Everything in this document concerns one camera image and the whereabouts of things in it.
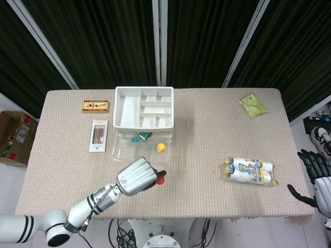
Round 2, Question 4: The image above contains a green snack packet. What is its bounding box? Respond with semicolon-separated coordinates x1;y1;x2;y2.
237;92;268;119

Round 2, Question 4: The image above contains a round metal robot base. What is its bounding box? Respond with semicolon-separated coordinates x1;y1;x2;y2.
128;218;200;248

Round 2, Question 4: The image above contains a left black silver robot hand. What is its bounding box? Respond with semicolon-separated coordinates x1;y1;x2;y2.
115;156;168;196

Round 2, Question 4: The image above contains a grey aluminium frame post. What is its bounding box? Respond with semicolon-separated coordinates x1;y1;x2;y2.
152;0;169;87
6;0;80;90
221;0;271;88

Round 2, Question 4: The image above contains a white black sneaker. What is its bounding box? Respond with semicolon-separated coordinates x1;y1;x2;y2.
311;126;331;159

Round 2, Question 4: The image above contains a coloured pencil box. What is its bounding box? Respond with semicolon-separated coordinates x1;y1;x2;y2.
88;119;108;153

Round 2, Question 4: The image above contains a beige woven tablecloth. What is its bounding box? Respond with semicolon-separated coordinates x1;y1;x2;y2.
14;87;315;224

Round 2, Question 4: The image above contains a black electronic device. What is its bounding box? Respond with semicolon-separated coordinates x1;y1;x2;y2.
303;115;331;135

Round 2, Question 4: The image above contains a yellow brown card box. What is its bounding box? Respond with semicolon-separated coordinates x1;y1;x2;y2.
82;100;110;114

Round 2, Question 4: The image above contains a clear plastic container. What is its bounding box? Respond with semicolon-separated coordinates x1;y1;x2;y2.
110;130;173;166

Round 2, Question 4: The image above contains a black cable bundle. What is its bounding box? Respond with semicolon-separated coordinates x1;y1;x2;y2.
108;218;138;248
192;218;218;248

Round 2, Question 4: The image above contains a white garbage bag roll pack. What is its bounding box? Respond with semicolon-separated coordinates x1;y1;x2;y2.
222;156;279;187

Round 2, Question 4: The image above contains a black pleated curtain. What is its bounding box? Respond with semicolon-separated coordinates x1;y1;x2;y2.
22;0;159;90
0;0;73;114
167;0;261;88
230;0;331;122

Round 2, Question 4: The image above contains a brown cardboard box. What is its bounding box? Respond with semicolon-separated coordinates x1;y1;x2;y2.
0;111;39;167

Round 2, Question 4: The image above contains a white plastic drawer organizer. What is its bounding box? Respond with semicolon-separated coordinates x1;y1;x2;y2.
112;86;174;135

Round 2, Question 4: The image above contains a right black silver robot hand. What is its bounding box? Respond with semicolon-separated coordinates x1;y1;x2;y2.
287;149;331;215

